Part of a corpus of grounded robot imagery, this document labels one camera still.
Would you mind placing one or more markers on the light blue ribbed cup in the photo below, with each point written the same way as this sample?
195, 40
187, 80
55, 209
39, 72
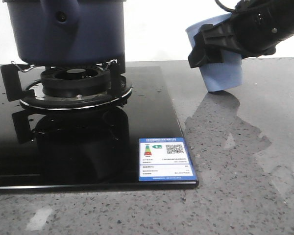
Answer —
219, 76

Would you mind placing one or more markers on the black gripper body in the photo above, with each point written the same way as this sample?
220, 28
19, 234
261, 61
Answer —
259, 25

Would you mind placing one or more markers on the blue energy label sticker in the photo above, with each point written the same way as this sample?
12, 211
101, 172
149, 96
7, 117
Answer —
165, 159

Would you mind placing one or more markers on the black glass gas cooktop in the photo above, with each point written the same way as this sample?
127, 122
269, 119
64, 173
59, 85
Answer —
86, 150

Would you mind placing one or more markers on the black gas burner head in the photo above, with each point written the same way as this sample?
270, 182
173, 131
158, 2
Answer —
71, 81

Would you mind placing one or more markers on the black pot support grate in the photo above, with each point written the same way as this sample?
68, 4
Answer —
33, 96

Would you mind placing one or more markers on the dark blue cooking pot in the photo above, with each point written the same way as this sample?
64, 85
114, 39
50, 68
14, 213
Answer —
67, 32

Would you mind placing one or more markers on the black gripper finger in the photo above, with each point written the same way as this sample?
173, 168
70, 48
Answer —
210, 41

